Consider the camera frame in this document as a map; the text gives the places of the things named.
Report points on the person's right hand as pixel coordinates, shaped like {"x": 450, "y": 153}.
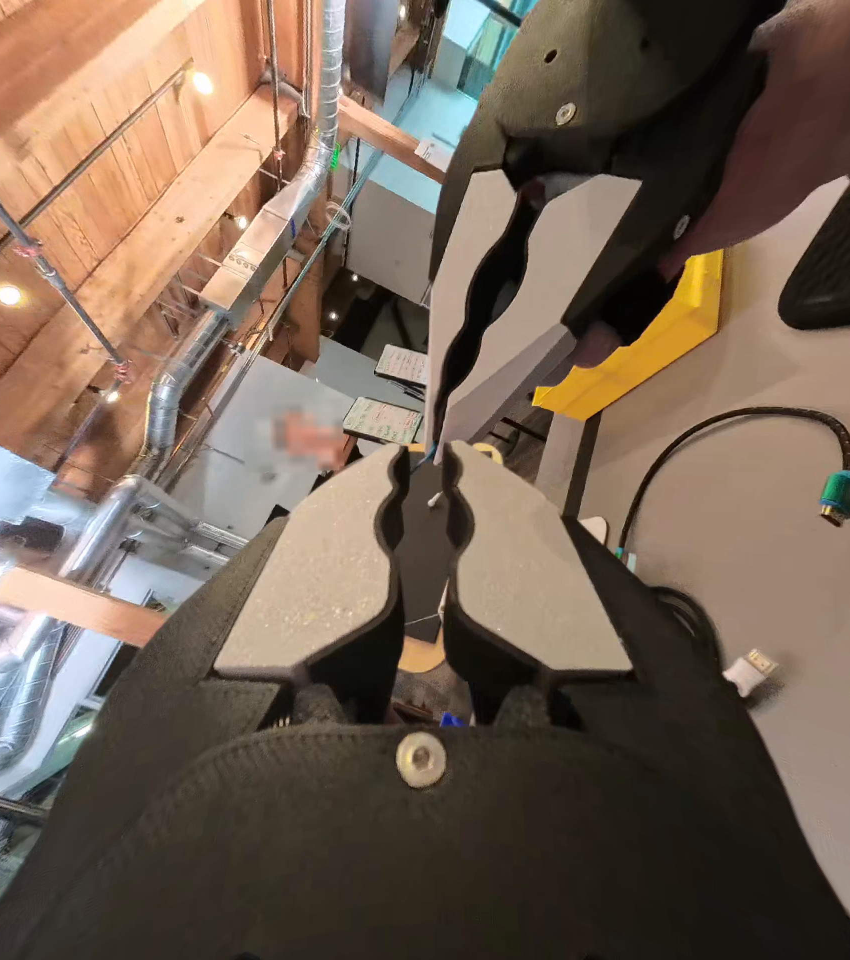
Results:
{"x": 830, "y": 105}

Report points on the thin ceiling pipe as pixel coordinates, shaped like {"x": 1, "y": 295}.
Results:
{"x": 35, "y": 248}

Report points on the silver ceiling duct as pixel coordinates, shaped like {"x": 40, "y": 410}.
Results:
{"x": 268, "y": 225}
{"x": 35, "y": 660}

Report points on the ceiling spot light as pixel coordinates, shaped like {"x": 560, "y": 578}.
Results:
{"x": 200, "y": 83}
{"x": 8, "y": 294}

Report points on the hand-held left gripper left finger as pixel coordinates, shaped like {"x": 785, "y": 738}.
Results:
{"x": 305, "y": 600}

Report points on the whiteboard with green notes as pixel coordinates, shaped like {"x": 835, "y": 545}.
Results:
{"x": 383, "y": 420}

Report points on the whiteboard on stand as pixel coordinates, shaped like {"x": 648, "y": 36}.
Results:
{"x": 403, "y": 365}

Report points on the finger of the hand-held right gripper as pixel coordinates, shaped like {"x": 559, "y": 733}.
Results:
{"x": 455, "y": 285}
{"x": 567, "y": 255}

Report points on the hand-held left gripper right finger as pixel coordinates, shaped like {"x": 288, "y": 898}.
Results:
{"x": 545, "y": 600}

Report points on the yellow plastic bin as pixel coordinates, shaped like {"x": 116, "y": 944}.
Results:
{"x": 665, "y": 338}

